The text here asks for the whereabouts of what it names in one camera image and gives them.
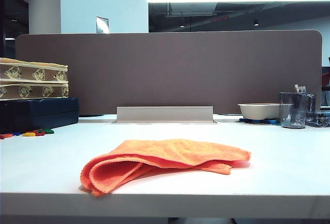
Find orange microfiber cloth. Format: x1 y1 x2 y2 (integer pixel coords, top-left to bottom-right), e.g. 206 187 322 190
80 138 252 198

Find brown desk divider panel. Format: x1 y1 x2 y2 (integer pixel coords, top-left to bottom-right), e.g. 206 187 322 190
14 29 323 118

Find white paper bowl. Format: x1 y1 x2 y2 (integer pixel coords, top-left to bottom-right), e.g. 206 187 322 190
237 102 283 120

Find dark blue hard case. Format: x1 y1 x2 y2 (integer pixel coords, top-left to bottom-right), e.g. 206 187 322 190
0 97 79 134

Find clear plastic measuring cup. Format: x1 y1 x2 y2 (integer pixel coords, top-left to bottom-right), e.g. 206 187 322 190
279 91 309 129

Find beige bear-print cushion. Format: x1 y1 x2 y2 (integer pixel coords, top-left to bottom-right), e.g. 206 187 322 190
0 81 70 101

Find patterned stacked boxes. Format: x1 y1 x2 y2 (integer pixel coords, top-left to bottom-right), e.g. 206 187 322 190
0 57 69 83

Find clear plastic jar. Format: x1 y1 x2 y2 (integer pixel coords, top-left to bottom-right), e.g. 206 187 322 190
306 92 318 114

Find grey cable tray flap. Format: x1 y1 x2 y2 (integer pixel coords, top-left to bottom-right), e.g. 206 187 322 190
115 105 215 124

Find framed wall sign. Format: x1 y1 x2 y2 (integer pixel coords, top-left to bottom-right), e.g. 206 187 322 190
95 15 109 34

